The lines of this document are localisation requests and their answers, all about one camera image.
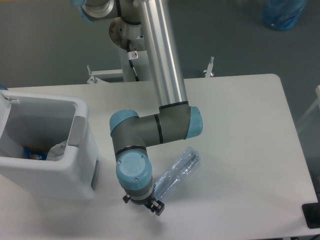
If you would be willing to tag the clear plastic bag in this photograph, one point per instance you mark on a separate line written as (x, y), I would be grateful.
(56, 152)

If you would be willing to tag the white pedestal base frame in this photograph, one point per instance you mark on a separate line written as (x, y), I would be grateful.
(132, 70)

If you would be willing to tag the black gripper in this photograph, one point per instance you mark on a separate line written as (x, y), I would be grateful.
(155, 206)

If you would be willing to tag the white frame at right edge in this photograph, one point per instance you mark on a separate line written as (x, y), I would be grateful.
(310, 114)

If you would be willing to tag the clear plastic water bottle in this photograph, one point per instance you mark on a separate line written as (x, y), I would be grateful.
(171, 178)

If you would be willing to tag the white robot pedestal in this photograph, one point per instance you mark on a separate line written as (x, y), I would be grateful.
(129, 39)

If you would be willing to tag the black device at table edge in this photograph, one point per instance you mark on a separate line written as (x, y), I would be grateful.
(311, 212)

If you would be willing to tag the blue snack wrapper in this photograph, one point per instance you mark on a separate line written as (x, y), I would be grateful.
(35, 153)

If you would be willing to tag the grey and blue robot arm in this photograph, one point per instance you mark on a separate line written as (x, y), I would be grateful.
(176, 120)

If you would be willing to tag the white trash can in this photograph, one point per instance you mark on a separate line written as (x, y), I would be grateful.
(41, 121)

